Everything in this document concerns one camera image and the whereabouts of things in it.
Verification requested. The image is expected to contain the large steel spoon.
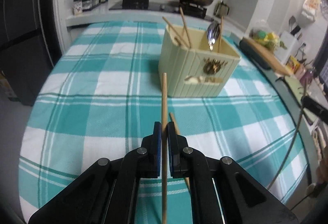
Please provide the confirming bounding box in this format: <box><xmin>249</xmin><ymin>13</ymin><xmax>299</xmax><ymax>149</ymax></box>
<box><xmin>206</xmin><ymin>21</ymin><xmax>220</xmax><ymax>51</ymax></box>

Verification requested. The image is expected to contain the small steel spoon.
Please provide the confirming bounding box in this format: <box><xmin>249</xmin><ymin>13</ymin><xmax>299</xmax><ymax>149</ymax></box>
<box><xmin>184</xmin><ymin>76</ymin><xmax>223</xmax><ymax>84</ymax></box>

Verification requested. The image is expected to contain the person's right hand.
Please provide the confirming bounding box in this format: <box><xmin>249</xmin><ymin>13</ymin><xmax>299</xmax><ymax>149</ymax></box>
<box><xmin>306</xmin><ymin>155</ymin><xmax>327</xmax><ymax>198</ymax></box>

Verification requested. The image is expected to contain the purple cup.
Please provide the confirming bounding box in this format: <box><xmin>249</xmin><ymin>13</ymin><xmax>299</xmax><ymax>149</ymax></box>
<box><xmin>300</xmin><ymin>67</ymin><xmax>316</xmax><ymax>87</ymax></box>

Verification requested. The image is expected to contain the yellow food packet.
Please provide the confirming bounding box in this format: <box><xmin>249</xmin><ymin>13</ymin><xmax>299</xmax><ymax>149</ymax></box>
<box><xmin>285</xmin><ymin>55</ymin><xmax>300</xmax><ymax>74</ymax></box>

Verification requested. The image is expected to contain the white knife utensil holder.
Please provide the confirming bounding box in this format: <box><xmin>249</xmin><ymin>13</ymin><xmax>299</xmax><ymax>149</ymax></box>
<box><xmin>275</xmin><ymin>16</ymin><xmax>301</xmax><ymax>65</ymax></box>

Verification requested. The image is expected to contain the wooden cutting board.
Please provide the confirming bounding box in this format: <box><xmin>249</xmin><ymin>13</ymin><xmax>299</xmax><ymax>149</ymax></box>
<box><xmin>240</xmin><ymin>37</ymin><xmax>292</xmax><ymax>76</ymax></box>

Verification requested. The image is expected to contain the teal white plaid tablecloth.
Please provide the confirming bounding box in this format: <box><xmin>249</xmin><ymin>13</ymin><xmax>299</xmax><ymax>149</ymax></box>
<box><xmin>19</xmin><ymin>21</ymin><xmax>308</xmax><ymax>220</ymax></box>

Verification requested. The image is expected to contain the bag of sponges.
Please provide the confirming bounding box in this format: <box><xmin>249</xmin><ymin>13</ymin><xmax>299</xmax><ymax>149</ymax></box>
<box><xmin>249</xmin><ymin>19</ymin><xmax>287</xmax><ymax>53</ymax></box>

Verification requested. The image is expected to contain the cream plastic utensil holder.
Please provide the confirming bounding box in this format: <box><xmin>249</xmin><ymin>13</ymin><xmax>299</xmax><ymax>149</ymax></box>
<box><xmin>158</xmin><ymin>25</ymin><xmax>241</xmax><ymax>98</ymax></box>

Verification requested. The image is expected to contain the hanging plastic bag pack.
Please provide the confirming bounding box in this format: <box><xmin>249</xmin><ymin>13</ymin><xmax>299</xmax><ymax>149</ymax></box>
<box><xmin>301</xmin><ymin>0</ymin><xmax>321</xmax><ymax>22</ymax></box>

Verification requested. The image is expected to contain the dark glass pitcher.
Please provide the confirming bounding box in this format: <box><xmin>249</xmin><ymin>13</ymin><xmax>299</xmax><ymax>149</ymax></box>
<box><xmin>213</xmin><ymin>0</ymin><xmax>230</xmax><ymax>18</ymax></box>

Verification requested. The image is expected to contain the black gas cooktop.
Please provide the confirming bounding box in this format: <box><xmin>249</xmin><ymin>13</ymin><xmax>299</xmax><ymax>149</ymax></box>
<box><xmin>108</xmin><ymin>0</ymin><xmax>213</xmax><ymax>21</ymax></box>

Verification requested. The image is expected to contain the black refrigerator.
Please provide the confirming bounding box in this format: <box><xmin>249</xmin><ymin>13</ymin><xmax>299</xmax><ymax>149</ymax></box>
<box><xmin>1</xmin><ymin>0</ymin><xmax>62</xmax><ymax>106</ymax></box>

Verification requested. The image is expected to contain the spice jar rack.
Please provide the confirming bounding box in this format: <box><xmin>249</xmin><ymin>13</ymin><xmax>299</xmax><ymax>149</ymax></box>
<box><xmin>73</xmin><ymin>0</ymin><xmax>99</xmax><ymax>16</ymax></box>

